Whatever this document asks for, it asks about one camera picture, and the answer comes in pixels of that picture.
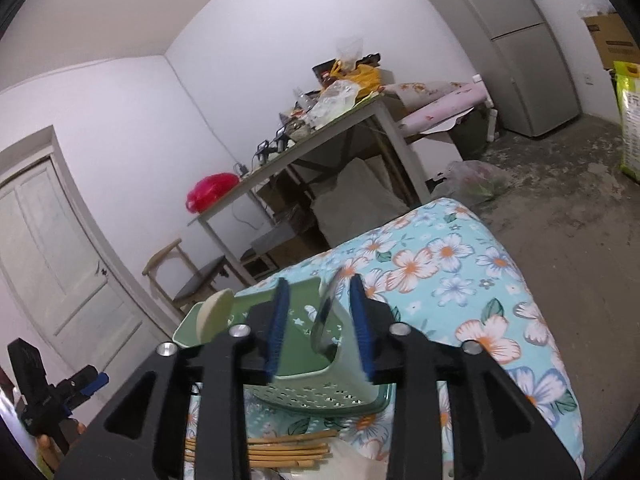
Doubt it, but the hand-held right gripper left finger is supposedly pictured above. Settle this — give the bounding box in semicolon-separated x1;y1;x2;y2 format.
55;277;292;480

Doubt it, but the floral blue blanket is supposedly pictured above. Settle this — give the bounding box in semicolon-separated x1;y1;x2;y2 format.
182;197;586;480

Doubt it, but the crumpled clear plastic bag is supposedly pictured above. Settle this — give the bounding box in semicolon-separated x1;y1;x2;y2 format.
307;80;361;128

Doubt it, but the floral pillow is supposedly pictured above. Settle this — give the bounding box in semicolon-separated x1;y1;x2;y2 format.
382;80;473;111

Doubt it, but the pink folded mat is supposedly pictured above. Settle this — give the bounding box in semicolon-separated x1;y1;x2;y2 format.
400;85;491;137

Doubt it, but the red plastic bag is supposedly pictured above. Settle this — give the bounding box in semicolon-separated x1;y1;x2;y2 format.
186;172;240;213

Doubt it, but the rice bag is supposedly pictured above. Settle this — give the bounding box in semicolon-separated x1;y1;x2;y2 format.
612;60;640;183

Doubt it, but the metal spoon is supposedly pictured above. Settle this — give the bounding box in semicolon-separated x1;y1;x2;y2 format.
310;267;343;348

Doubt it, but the clear plastic bag with vegetables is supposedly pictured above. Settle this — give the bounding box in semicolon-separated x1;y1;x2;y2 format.
435;160;511;206

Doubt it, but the small dark stool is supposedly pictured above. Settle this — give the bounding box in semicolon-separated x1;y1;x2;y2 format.
240;246;279;282

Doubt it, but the upright clear plastic bag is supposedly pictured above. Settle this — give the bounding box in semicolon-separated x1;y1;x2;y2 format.
336;36;363;66

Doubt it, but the green plastic utensil basket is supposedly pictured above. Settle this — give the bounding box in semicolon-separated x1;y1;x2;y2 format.
172;277;401;416

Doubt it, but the large cardboard box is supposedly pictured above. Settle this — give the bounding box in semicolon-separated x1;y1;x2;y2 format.
582;10;640;71

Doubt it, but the yellow plastic bag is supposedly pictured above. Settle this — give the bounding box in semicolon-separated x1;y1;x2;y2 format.
330;60;383;98

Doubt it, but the grey refrigerator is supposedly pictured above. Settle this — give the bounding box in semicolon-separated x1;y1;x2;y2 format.
405;0;583;138

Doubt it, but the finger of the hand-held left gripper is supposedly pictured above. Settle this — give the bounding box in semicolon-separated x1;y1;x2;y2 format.
75;366;110;401

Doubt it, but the cream round ball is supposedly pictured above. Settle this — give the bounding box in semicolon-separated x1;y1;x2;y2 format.
195;290;233;346

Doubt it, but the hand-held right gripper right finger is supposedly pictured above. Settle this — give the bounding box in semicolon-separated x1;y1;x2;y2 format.
349;276;583;480

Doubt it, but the grey sack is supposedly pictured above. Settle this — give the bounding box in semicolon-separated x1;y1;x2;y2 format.
310;157;408;246

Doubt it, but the wooden chair with dark seat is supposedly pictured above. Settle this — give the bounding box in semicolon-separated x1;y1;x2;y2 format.
142;239;231;318

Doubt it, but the white panel door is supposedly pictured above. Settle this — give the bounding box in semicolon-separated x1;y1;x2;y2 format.
0;155;173;386

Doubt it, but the grey table with white legs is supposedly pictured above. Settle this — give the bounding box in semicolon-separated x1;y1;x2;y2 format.
187;95;431;286

